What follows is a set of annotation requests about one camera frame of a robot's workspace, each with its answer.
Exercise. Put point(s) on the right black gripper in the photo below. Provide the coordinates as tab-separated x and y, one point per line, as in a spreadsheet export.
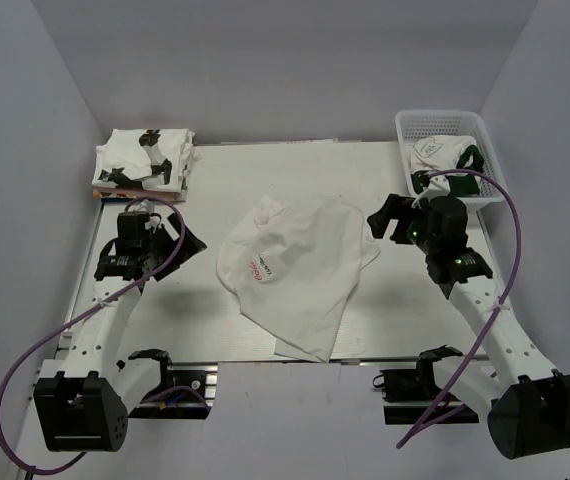
394	205

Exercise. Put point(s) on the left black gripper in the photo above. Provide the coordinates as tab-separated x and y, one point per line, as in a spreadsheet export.
191	245

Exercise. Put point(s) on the white Coca-Cola t-shirt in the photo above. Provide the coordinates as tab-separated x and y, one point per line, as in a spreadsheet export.
292	268

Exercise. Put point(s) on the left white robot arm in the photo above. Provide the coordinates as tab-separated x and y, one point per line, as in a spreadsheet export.
85	405

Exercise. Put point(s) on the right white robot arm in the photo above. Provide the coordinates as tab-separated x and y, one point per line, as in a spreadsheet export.
525	402

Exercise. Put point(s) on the stack of folded t-shirts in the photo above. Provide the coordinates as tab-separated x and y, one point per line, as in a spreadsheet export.
130	194

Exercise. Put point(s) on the white and green t-shirt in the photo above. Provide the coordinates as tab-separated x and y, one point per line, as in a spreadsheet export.
443	152

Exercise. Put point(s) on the folded white black-print t-shirt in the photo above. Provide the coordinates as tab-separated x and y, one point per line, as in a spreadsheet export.
158	160

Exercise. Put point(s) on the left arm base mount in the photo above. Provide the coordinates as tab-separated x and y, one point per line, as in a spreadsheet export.
180	390

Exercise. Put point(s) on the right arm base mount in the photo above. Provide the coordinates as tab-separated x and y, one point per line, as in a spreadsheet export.
408	387

